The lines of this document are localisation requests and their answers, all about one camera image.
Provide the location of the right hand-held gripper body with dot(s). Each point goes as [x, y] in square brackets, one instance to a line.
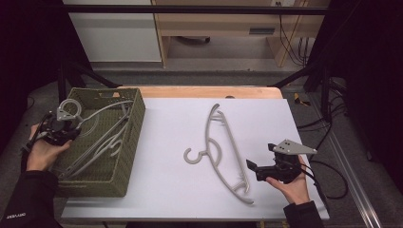
[293, 147]

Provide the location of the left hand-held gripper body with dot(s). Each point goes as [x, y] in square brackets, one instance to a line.
[58, 131]

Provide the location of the green woven basket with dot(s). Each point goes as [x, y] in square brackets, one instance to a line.
[133, 152]

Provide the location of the person's left hand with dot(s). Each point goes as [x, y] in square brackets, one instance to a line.
[42, 156]

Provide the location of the person's right hand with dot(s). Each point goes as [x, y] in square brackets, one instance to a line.
[296, 191]

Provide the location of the yellow and black tool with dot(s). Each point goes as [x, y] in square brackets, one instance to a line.
[299, 99]

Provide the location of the black curtain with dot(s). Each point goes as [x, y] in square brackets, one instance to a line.
[370, 63]
[28, 47]

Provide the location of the white table mat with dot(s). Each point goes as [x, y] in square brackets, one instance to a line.
[164, 126]

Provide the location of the white cabinet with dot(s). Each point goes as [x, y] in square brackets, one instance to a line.
[117, 38]

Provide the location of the wooden desk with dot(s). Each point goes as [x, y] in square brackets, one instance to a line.
[221, 23]

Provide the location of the black frame strut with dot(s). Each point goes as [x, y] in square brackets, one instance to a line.
[88, 74]
[304, 72]

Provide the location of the aluminium rail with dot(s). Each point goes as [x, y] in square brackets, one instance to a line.
[351, 177]

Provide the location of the white wall socket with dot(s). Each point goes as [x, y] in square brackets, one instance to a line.
[283, 2]

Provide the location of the black horizontal frame bar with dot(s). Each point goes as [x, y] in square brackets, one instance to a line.
[190, 9]

